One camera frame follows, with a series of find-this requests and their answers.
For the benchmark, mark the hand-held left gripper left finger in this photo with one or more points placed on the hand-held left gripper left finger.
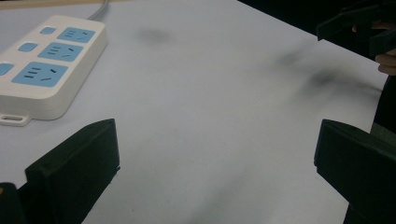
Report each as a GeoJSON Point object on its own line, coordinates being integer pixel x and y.
{"type": "Point", "coordinates": [74, 168]}

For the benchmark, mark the white blue power strip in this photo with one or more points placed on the white blue power strip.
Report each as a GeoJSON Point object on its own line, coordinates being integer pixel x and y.
{"type": "Point", "coordinates": [46, 77]}

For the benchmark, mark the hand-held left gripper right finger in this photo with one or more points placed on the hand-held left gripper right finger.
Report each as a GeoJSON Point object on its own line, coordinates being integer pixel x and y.
{"type": "Point", "coordinates": [361, 168]}

